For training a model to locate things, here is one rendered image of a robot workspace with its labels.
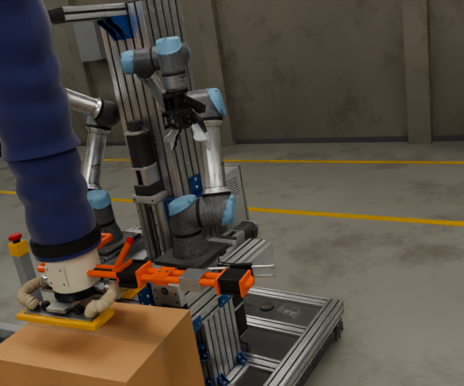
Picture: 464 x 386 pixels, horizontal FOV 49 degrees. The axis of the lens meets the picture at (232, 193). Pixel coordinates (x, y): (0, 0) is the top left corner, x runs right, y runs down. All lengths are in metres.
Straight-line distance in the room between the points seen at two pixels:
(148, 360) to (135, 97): 1.08
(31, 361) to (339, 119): 6.57
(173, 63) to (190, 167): 0.79
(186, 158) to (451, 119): 5.58
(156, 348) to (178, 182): 0.77
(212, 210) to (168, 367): 0.59
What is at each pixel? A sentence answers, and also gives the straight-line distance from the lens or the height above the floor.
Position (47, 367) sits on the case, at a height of 0.94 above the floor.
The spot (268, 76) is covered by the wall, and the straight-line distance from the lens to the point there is 8.20.
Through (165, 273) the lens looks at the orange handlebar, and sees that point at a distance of 1.57.
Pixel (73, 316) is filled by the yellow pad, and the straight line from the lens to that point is 1.74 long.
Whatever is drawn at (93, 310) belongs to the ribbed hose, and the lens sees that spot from 1.67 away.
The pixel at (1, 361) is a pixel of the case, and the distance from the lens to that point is 1.94.
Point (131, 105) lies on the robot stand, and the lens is 2.23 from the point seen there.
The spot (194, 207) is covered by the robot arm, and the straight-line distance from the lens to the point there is 1.96.
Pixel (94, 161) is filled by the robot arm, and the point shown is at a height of 1.39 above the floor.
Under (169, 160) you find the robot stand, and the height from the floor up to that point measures 1.39.
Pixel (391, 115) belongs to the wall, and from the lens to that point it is 7.58.
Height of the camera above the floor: 1.86
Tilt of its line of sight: 18 degrees down
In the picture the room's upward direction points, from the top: 9 degrees counter-clockwise
